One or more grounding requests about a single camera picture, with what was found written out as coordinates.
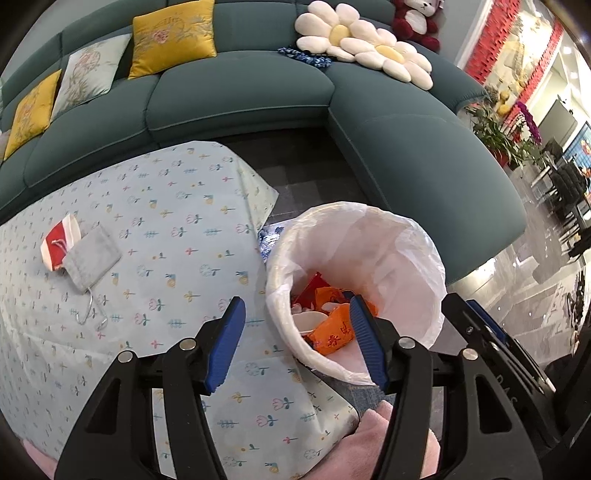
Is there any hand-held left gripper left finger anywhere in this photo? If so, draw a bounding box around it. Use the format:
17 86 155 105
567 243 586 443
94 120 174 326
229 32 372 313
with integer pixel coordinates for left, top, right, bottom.
54 296 247 480

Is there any trash bin with white liner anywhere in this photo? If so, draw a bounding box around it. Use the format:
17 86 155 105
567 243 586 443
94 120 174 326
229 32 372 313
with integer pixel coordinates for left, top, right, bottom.
265 202 448 384

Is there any green potted plant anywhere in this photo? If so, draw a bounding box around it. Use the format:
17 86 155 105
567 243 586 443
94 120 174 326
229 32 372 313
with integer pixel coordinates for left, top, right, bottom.
464 99 541 171

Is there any black dining chair set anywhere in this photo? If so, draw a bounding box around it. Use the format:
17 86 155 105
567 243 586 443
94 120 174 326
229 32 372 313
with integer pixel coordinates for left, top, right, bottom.
531 138 591 264

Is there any red white bear plush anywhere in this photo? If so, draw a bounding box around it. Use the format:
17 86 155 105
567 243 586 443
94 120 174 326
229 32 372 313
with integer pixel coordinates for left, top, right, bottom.
392 0 446 51

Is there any small red white pouch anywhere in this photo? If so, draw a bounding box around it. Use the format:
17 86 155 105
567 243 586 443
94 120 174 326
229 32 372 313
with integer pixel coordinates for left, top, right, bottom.
41 213 83 271

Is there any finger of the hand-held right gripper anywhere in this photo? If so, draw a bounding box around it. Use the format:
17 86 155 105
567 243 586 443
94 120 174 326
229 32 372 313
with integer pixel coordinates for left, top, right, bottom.
465 299 557 398
442 292 490 365

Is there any yellow embroidered cushion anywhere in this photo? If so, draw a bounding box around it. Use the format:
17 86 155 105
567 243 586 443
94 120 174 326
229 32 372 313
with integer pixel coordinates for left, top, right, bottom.
2 69 63 161
128 0 218 80

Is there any white daisy flower cushion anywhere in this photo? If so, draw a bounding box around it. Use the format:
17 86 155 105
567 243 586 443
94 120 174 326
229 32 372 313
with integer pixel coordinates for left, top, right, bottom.
294 0 378 61
342 28 435 90

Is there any light blue embroidered cushion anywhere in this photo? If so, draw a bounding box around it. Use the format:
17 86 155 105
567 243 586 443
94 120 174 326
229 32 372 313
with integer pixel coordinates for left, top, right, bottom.
50 33 132 121

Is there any purple orchid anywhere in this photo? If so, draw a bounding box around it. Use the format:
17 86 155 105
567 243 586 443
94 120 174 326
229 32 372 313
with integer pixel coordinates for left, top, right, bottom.
515 102 543 144

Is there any red plastic wrapper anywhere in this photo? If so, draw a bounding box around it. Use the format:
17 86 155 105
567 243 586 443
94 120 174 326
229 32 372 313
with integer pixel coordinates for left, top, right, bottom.
293 272 328 310

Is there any blue patterned cloth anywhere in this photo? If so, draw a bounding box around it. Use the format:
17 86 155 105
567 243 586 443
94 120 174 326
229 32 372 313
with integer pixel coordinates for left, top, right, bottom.
277 45 333 69

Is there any grey drawstring pouch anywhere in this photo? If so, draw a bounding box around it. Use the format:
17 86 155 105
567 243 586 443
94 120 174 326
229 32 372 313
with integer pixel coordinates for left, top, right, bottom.
61 224 123 326

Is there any floral light blue tablecloth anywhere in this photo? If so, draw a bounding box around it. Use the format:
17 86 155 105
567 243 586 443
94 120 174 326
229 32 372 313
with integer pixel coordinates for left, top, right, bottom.
0 141 361 480

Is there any large orange plastic wrapper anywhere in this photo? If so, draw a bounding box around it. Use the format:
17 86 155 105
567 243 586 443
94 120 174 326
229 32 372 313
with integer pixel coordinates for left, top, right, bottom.
307 302 370 356

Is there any blue white patterned sheet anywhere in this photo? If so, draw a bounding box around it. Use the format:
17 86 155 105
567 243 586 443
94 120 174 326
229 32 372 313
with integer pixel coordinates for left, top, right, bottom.
256 219 296 264

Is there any person's pink clothing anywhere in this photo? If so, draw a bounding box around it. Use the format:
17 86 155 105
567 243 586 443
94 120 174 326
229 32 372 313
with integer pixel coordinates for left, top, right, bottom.
318 401 441 480

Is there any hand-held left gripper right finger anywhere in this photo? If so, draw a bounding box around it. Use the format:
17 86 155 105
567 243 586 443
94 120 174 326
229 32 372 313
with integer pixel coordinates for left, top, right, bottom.
348 295 542 480

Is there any teal corner sofa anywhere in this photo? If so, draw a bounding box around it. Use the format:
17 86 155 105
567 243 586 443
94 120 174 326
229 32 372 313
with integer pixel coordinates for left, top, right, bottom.
0 0 527 284

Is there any red wall decoration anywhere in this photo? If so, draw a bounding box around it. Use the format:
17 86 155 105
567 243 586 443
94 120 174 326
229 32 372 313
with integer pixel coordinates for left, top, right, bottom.
464 0 561 116

